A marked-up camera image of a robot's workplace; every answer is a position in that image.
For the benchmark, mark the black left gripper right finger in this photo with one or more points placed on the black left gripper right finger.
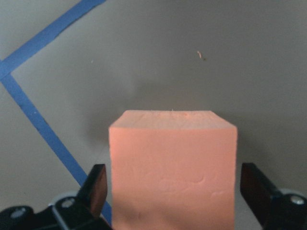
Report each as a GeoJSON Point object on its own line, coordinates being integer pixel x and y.
{"type": "Point", "coordinates": [274, 208]}

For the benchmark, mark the orange foam cube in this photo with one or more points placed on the orange foam cube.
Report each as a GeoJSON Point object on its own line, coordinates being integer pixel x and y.
{"type": "Point", "coordinates": [173, 170]}

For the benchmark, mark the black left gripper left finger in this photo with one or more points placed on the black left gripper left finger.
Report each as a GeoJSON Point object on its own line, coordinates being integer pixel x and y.
{"type": "Point", "coordinates": [83, 211]}

